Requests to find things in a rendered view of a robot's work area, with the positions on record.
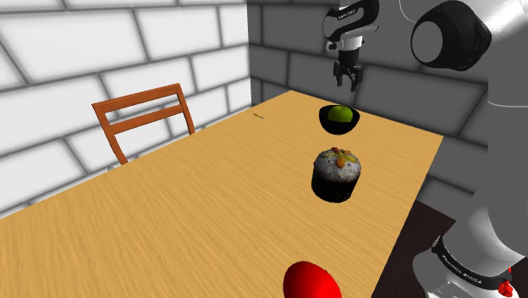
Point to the dark frosted cake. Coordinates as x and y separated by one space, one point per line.
336 177

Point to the red round object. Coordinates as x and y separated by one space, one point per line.
311 281

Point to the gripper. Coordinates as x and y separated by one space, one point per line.
349 57

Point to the wooden table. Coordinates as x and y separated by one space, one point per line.
198 198

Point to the brown wooden chair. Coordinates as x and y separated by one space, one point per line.
142 117

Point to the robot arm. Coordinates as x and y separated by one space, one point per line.
503 144

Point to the black bowl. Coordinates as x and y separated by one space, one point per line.
339 124

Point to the thin dark pen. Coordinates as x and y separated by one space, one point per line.
257 116

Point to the green apple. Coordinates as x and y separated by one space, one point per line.
340 114

